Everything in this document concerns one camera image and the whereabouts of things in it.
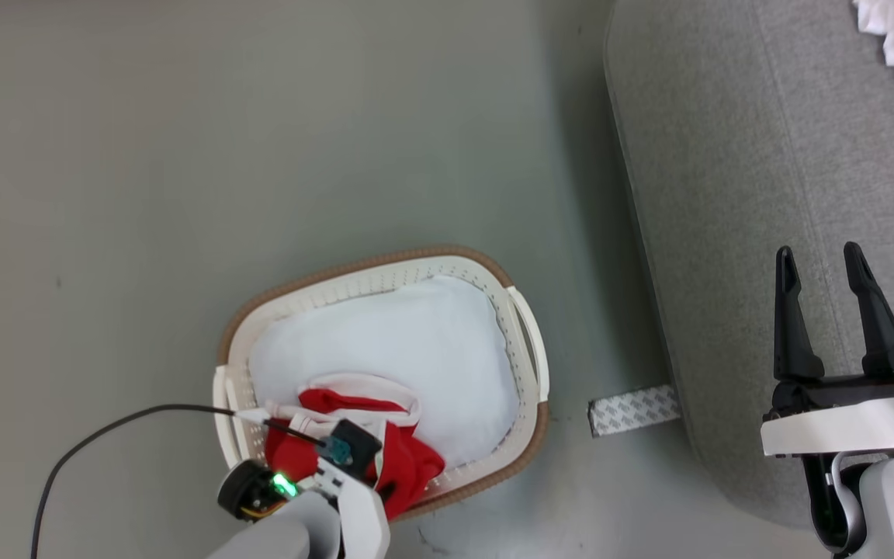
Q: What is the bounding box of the grey fabric sofa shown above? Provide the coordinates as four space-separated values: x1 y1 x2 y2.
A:
604 0 894 529

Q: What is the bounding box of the grey patterned tape patch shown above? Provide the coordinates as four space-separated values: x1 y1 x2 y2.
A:
588 385 681 437

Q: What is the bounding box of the thin black cable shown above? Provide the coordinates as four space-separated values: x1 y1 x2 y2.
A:
30 404 327 559

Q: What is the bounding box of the cream laundry basket brown rim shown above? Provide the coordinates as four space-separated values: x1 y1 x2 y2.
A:
213 245 551 523

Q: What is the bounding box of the red basketball jersey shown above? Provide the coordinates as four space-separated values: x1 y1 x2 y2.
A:
261 373 446 521

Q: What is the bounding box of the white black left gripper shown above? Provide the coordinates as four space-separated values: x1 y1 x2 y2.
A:
218 458 390 559

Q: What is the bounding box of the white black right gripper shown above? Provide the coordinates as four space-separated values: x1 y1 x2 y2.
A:
760 241 894 459

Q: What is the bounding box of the large white cloth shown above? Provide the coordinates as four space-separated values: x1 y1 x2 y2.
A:
248 275 522 470

